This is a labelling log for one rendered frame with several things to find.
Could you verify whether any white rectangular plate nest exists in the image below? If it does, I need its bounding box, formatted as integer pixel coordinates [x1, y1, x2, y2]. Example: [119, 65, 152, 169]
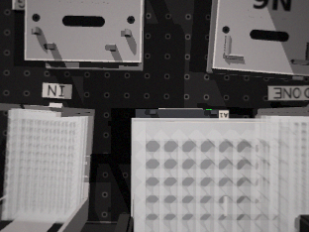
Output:
[25, 0, 145, 71]

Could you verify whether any grey nest plate labelled n6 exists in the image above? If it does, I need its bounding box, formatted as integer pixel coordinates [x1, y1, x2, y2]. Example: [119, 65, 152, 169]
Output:
[206, 0, 309, 80]

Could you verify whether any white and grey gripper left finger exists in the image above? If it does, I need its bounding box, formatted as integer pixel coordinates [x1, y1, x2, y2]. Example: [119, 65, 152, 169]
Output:
[114, 214, 134, 232]

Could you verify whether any grey perforated base plate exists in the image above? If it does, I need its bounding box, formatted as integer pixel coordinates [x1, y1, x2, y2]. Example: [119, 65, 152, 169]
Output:
[0, 0, 309, 225]

